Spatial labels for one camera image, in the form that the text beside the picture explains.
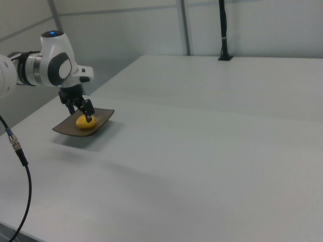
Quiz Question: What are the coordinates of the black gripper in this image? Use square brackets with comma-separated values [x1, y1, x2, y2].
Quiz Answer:
[58, 84, 95, 124]

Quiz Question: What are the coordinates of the yellow lemon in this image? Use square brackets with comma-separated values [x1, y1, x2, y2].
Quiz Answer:
[76, 114, 97, 131]

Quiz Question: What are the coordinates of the brown square ceramic plate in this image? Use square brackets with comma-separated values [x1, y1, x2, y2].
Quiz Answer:
[52, 107, 115, 138]

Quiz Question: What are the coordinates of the black pole with base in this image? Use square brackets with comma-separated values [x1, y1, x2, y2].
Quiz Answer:
[218, 0, 234, 62]

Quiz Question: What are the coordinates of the black cable with metal connector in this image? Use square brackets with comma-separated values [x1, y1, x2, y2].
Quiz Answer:
[0, 114, 33, 242]

